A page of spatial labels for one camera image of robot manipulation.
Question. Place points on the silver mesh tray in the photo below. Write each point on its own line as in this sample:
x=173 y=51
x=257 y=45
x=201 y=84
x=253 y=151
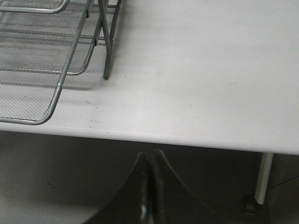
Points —
x=30 y=97
x=38 y=42

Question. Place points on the white table leg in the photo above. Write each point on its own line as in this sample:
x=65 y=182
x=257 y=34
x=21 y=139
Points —
x=263 y=177

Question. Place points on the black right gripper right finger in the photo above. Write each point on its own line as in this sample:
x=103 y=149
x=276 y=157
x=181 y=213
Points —
x=171 y=202

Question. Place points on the grey metal rack frame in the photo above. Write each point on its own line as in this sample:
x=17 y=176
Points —
x=107 y=34

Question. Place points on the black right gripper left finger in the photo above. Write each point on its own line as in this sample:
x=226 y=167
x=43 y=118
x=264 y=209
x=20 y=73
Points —
x=131 y=204

